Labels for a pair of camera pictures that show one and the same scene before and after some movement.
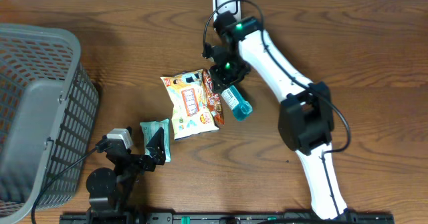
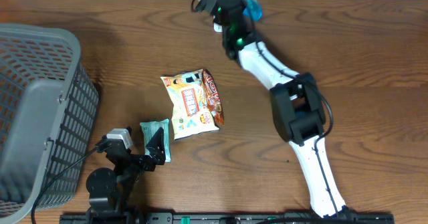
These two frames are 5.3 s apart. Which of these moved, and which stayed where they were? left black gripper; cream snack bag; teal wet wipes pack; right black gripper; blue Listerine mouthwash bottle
Moved: right black gripper; blue Listerine mouthwash bottle
Stayed: left black gripper; cream snack bag; teal wet wipes pack
